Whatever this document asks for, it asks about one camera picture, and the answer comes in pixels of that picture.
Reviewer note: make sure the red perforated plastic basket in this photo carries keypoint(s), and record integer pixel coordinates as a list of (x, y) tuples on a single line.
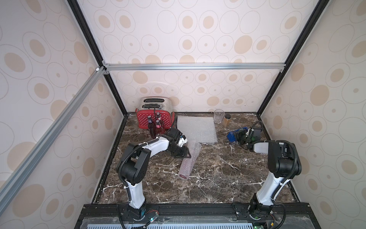
[(142, 116)]

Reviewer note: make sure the horizontal aluminium bar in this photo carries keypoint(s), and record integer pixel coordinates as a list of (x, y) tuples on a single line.
[(186, 67)]

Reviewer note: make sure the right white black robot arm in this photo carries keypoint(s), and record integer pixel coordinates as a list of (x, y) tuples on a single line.
[(283, 164)]

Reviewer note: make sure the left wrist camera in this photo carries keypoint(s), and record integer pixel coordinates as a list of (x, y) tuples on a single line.
[(182, 140)]

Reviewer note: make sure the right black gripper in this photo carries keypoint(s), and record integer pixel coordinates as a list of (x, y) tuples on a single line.
[(243, 137)]

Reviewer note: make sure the single bubble wrap sheet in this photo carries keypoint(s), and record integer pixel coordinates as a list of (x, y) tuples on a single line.
[(195, 149)]

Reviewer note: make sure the silver toaster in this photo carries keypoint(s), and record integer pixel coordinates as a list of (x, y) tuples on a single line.
[(157, 103)]

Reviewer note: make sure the blue tape dispenser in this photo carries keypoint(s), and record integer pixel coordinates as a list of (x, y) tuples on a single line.
[(231, 136)]

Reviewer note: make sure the red drink bottle front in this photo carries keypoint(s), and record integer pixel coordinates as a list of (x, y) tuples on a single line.
[(186, 168)]

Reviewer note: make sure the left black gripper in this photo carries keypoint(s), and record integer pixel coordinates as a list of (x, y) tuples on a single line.
[(181, 152)]

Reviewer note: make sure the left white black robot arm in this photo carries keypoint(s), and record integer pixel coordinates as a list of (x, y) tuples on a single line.
[(133, 165)]

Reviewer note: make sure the brown spice jar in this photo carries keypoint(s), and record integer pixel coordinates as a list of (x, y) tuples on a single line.
[(226, 120)]

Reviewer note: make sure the left diagonal aluminium bar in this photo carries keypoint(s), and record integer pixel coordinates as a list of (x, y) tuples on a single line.
[(23, 171)]

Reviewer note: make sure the clear drinking glass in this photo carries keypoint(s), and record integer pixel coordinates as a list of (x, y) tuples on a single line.
[(218, 116)]

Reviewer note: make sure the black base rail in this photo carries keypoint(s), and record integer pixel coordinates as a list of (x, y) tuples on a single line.
[(195, 216)]

